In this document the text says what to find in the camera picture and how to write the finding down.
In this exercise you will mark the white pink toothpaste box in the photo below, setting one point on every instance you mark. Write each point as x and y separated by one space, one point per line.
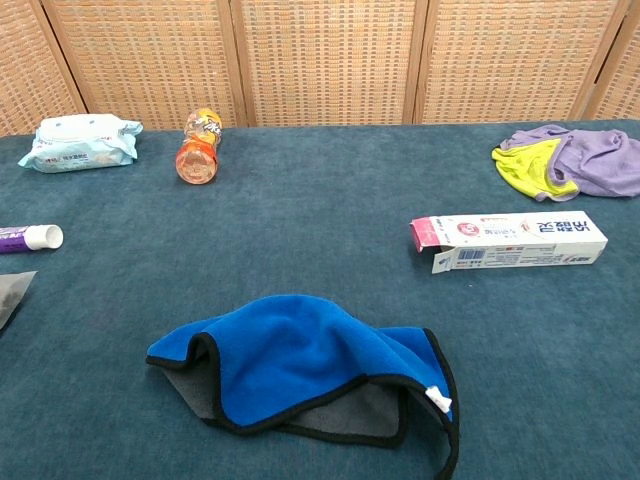
510 240

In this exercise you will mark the purple white toothpaste tube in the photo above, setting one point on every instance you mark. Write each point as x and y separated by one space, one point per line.
30 237

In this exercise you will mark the dark teal table mat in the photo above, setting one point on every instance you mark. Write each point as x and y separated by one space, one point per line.
310 225

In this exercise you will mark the blue grey microfibre cloth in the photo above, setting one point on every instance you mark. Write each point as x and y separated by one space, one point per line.
310 355

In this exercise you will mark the orange drink plastic bottle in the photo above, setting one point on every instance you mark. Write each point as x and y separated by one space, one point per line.
197 155

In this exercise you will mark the bamboo folding screen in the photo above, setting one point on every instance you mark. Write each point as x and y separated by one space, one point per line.
325 60

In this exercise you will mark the light blue wet wipes pack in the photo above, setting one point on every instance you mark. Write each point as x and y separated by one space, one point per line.
75 145

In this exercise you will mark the purple yellow cloth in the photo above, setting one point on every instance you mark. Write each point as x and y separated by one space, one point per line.
595 160

